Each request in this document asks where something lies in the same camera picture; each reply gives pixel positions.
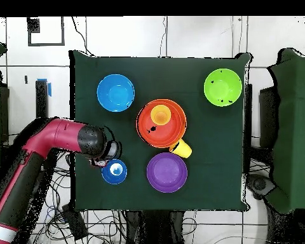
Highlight black square floor frame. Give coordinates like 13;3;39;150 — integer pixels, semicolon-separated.
27;17;66;47

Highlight green plastic bowl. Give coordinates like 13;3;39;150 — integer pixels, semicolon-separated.
203;68;243;107

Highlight purple plastic bowl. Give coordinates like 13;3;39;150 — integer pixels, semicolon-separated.
146;152;189;193

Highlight yellow plastic cup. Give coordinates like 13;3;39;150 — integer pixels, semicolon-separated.
168;138;193;159

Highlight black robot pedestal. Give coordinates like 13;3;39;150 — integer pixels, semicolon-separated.
126;210;185;244

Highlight black power box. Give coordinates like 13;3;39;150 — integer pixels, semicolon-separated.
62;204;88;241

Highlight light blue plastic bowl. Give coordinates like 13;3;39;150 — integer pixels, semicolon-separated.
96;74;136;113

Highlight red plastic bowl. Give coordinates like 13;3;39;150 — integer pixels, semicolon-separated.
136;102;184;149

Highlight dark green table cloth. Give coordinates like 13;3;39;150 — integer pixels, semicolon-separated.
69;50;252;213

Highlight pale yellow ribbed cup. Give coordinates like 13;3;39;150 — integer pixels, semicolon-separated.
150;104;172;126

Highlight black metal stand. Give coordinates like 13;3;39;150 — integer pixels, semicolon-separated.
35;79;50;119

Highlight thin black floor cable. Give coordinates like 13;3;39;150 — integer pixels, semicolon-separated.
71;17;95;57
159;17;168;57

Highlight small dark blue bowl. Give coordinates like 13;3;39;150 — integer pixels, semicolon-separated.
100;158;128;185

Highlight large orange plastic bowl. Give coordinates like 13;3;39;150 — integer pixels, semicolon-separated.
152;98;188;143

